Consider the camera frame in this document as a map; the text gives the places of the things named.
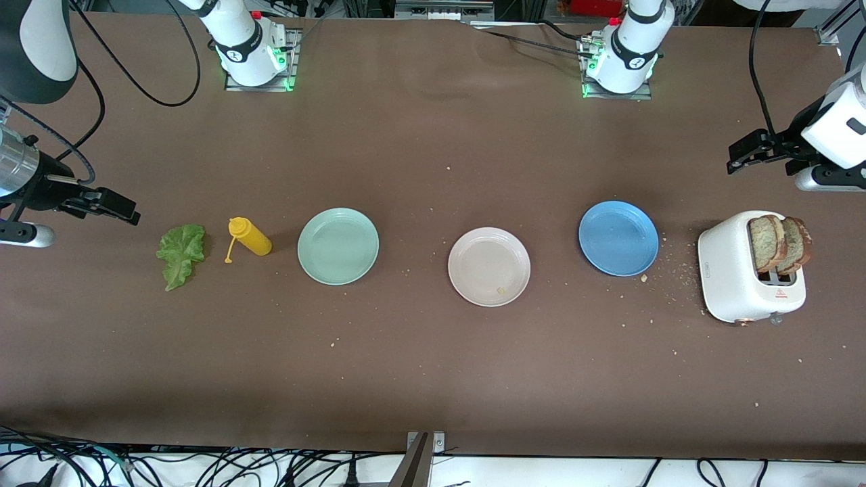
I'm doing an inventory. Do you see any brown bread slice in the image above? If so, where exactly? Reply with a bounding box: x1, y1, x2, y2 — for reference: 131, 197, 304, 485
748, 215, 788, 273
778, 216, 813, 275

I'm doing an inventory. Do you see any yellow mustard squeeze bottle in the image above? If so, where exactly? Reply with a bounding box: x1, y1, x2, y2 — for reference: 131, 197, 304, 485
225, 216, 273, 264

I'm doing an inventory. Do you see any blue plate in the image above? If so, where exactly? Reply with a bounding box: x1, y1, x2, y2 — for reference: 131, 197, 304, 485
578, 200, 660, 277

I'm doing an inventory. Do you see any mint green plate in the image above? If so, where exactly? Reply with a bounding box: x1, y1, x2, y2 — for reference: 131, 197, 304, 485
298, 207, 380, 286

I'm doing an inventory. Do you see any beige plate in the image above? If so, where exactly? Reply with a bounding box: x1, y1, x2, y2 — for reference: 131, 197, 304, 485
448, 227, 532, 308

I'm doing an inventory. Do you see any green lettuce leaf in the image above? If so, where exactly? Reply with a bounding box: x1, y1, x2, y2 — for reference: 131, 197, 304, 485
156, 224, 206, 292

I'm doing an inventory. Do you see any aluminium corner profile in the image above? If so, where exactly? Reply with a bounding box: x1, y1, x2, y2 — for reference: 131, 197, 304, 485
815, 10, 853, 47

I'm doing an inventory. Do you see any white toaster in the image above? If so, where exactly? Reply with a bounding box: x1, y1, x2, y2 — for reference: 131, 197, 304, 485
698, 210, 807, 327

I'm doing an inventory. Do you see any red box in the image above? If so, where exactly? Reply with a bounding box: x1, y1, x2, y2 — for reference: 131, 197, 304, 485
570, 0, 626, 18

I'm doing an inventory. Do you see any grey braided cable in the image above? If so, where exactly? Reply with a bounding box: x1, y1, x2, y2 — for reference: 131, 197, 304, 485
0, 98, 99, 185

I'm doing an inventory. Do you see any grey metal frame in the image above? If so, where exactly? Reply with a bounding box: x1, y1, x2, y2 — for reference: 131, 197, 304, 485
396, 0, 495, 21

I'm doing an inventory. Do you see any black cable tangle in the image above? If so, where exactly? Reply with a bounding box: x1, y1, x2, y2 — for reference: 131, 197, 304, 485
0, 426, 474, 487

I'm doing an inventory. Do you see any metal mounting bracket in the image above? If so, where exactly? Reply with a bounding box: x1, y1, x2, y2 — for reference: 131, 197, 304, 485
389, 431, 446, 487

